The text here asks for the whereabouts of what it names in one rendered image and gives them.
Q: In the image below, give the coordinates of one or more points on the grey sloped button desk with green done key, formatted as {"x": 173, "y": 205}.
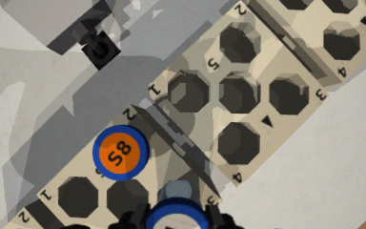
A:
{"x": 59, "y": 24}

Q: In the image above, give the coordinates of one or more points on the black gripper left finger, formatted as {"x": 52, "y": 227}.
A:
{"x": 130, "y": 220}

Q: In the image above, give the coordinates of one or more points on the beige bucket adapter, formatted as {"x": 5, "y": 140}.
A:
{"x": 190, "y": 90}
{"x": 301, "y": 25}
{"x": 35, "y": 216}
{"x": 70, "y": 198}

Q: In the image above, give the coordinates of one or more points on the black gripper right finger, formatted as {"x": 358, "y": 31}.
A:
{"x": 215, "y": 218}

